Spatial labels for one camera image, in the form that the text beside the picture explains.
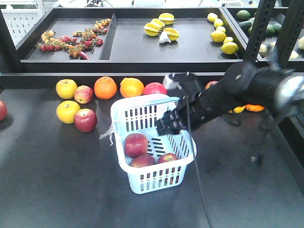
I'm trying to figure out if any pale pear pile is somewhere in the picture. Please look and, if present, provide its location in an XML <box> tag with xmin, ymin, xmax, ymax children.
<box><xmin>258</xmin><ymin>37</ymin><xmax>304</xmax><ymax>59</ymax></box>

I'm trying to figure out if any lemon pile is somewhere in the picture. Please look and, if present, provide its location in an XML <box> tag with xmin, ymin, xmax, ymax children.
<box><xmin>207</xmin><ymin>13</ymin><xmax>239</xmax><ymax>55</ymax></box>

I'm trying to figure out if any cherry tomato pile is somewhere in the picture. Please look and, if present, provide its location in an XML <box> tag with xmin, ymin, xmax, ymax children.
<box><xmin>35</xmin><ymin>18</ymin><xmax>112</xmax><ymax>60</ymax></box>

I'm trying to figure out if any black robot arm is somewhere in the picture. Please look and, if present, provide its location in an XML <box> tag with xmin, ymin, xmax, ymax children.
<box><xmin>156</xmin><ymin>62</ymin><xmax>304</xmax><ymax>135</ymax></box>

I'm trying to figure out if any orange left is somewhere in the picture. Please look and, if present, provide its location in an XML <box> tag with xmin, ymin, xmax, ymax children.
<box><xmin>94</xmin><ymin>76</ymin><xmax>117</xmax><ymax>100</ymax></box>

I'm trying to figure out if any light blue plastic basket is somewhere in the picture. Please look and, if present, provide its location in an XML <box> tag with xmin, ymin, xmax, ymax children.
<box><xmin>100</xmin><ymin>94</ymin><xmax>197</xmax><ymax>194</ymax></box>

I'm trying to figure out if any small pink red apple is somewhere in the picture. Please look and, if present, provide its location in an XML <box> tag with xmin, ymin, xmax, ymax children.
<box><xmin>74</xmin><ymin>85</ymin><xmax>93</xmax><ymax>104</ymax></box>

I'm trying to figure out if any large red apple back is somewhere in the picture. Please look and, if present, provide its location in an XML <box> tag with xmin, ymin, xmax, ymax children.
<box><xmin>143</xmin><ymin>82</ymin><xmax>167</xmax><ymax>95</ymax></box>

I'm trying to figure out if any yellow apple front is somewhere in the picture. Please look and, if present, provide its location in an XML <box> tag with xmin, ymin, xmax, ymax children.
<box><xmin>56</xmin><ymin>100</ymin><xmax>81</xmax><ymax>124</ymax></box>

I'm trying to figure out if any yellow apple back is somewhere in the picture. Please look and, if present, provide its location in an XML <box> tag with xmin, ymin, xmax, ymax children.
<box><xmin>56</xmin><ymin>79</ymin><xmax>77</xmax><ymax>99</ymax></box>

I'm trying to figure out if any black shelf upright post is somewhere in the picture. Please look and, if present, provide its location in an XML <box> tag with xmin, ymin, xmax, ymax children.
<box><xmin>243</xmin><ymin>0</ymin><xmax>304</xmax><ymax>72</ymax></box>

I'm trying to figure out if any dark red apple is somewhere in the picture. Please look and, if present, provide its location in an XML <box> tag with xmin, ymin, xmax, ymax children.
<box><xmin>74</xmin><ymin>109</ymin><xmax>97</xmax><ymax>133</ymax></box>

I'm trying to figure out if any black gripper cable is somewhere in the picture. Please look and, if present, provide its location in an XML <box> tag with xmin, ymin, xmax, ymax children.
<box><xmin>185</xmin><ymin>95</ymin><xmax>214</xmax><ymax>228</ymax></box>

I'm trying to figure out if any black upper display shelf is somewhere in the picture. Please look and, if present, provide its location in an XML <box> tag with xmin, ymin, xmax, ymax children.
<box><xmin>9</xmin><ymin>6</ymin><xmax>304</xmax><ymax>73</ymax></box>

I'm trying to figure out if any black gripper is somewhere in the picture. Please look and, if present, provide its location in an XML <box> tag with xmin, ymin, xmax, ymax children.
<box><xmin>156</xmin><ymin>73</ymin><xmax>228</xmax><ymax>135</ymax></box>

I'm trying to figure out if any white garlic bulb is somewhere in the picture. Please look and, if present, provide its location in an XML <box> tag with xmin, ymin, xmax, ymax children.
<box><xmin>159</xmin><ymin>31</ymin><xmax>171</xmax><ymax>44</ymax></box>

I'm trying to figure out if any orange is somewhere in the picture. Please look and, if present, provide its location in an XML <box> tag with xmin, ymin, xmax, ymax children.
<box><xmin>120</xmin><ymin>78</ymin><xmax>144</xmax><ymax>98</ymax></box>
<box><xmin>246</xmin><ymin>104</ymin><xmax>265</xmax><ymax>112</ymax></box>
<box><xmin>94</xmin><ymin>76</ymin><xmax>117</xmax><ymax>100</ymax></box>

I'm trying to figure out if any black wooden display table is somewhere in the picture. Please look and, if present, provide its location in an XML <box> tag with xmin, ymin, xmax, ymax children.
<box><xmin>0</xmin><ymin>74</ymin><xmax>304</xmax><ymax>228</ymax></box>

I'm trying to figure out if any yellow round fruit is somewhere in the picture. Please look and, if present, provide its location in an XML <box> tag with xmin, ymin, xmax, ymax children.
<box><xmin>228</xmin><ymin>106</ymin><xmax>246</xmax><ymax>114</ymax></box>

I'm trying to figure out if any avocado pile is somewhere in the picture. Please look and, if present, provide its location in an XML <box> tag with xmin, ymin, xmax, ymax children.
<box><xmin>236</xmin><ymin>9</ymin><xmax>283</xmax><ymax>36</ymax></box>

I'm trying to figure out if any orange right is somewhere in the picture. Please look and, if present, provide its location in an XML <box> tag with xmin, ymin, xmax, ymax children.
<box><xmin>246</xmin><ymin>104</ymin><xmax>265</xmax><ymax>112</ymax></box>

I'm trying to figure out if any red apple far corner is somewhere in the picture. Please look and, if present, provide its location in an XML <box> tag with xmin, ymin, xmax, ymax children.
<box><xmin>0</xmin><ymin>100</ymin><xmax>8</xmax><ymax>121</ymax></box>

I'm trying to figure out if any red yellow apple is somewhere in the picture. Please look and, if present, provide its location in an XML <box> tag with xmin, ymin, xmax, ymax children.
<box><xmin>205</xmin><ymin>80</ymin><xmax>218</xmax><ymax>90</ymax></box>

